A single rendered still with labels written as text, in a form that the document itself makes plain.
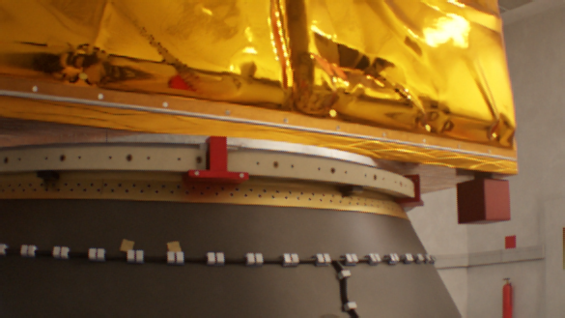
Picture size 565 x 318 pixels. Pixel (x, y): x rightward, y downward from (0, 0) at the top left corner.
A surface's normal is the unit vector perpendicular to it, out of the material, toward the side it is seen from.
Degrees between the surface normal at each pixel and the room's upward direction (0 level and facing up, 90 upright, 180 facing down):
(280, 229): 62
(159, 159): 90
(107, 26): 90
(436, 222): 90
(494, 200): 90
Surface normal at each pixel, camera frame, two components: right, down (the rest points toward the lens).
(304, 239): 0.48, -0.61
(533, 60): -0.83, -0.10
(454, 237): 0.56, -0.17
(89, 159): 0.05, -0.19
